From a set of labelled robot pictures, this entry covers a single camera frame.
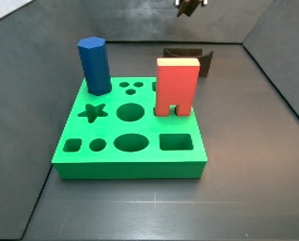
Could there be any blue octagonal prism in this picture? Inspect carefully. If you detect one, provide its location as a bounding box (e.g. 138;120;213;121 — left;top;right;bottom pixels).
78;37;113;96

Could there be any green shape sorter block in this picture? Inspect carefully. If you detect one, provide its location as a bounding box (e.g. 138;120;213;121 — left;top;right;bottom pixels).
53;77;207;179

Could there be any black curved fixture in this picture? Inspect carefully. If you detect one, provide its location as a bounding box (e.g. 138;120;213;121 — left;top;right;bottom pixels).
163;48;214;77

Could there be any red arch block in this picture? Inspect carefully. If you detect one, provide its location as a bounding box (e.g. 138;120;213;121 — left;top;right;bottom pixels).
155;57;201;117

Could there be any brown star prism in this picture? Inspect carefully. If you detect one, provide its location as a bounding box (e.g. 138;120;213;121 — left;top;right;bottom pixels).
177;0;203;17

